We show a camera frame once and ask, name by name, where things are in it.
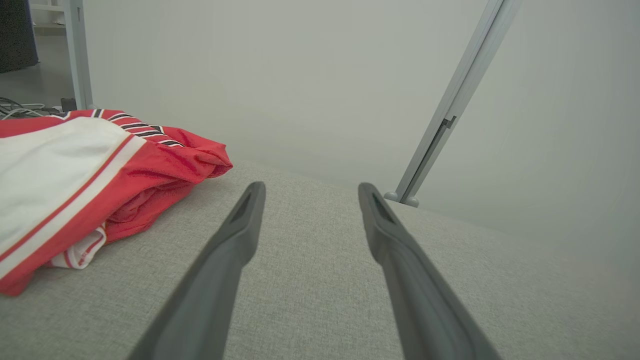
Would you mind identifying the grey metal partition post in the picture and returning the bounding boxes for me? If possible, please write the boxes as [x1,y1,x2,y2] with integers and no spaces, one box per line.
[395,0,523,201]

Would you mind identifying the grey partition end frame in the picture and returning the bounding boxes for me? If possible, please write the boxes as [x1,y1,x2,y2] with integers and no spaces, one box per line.
[62,0,94,109]

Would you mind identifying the red shorts white side stripes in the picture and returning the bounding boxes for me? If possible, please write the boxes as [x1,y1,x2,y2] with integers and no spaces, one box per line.
[48,108,234,271]

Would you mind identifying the red Bulls 23 jersey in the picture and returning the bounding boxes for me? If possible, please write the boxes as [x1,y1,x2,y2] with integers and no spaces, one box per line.
[0,116,148,297]

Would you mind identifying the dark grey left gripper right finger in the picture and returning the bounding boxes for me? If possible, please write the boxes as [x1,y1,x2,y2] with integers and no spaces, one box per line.
[358,182,503,360]

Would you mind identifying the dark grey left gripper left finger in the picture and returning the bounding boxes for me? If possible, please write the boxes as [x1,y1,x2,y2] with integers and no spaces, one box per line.
[127,181,266,360]

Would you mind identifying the black box device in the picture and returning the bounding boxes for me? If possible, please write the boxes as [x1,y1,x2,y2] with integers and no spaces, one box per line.
[0,0,40,74]

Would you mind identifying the tangled floor cables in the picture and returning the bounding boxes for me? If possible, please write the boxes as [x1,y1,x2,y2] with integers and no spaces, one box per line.
[0,97,61,120]

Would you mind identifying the white metal rack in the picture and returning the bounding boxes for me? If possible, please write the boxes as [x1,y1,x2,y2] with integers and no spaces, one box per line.
[29,0,67,30]

